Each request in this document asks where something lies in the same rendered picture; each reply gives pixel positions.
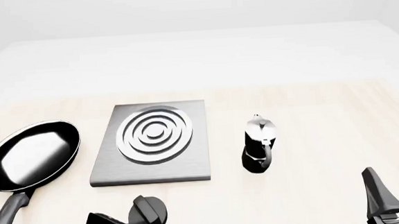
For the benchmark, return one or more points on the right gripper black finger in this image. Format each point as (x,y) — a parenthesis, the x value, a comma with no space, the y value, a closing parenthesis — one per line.
(379,194)

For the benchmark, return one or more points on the black and silver moka pot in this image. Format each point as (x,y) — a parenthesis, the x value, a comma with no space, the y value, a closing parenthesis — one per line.
(255,150)

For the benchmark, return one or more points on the black frying pan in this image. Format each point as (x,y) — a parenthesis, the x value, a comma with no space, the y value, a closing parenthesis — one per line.
(32,156)

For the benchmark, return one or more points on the flat stove plate with rings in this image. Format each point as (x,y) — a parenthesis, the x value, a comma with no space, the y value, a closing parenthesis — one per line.
(113,172)

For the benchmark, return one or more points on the round black stove knob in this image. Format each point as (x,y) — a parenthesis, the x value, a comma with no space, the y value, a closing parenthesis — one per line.
(146,211)

